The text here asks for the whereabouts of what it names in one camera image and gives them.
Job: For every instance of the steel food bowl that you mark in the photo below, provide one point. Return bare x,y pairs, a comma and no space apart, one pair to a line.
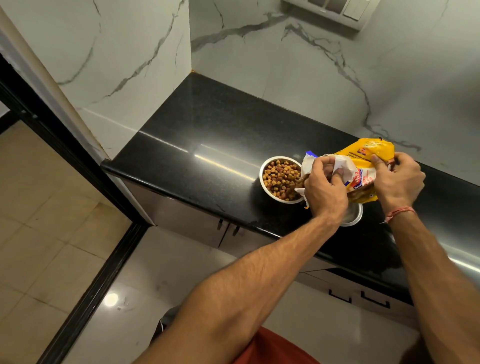
273,198

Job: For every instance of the person's right hand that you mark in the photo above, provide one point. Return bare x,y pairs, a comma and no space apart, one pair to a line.
401,183

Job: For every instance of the grey shorts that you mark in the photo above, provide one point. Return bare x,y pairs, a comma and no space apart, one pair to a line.
167,322

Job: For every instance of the person's right forearm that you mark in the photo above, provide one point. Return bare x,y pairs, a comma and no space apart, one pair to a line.
438,285

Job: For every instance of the person's left forearm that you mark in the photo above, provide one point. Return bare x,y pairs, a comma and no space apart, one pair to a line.
232,300

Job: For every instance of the yellow dog food bag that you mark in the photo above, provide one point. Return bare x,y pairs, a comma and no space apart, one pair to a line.
367,150

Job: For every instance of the brown base cabinet door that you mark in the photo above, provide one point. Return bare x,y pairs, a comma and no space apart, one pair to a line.
243,240
180,213

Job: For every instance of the white switch panel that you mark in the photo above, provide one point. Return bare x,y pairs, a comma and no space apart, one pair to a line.
356,9

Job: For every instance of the steel water bowl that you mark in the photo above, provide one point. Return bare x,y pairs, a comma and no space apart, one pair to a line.
354,215

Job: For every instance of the black door frame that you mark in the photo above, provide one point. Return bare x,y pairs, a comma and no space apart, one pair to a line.
56,144

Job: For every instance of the red shirt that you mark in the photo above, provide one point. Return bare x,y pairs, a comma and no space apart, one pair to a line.
273,348

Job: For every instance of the brown drawer front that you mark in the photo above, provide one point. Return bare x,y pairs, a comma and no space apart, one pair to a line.
318,287
401,313

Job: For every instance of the black wall skirting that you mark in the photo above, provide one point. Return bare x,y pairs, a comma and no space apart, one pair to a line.
7,123

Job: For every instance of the person's left hand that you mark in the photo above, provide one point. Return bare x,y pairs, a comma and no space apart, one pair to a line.
328,195

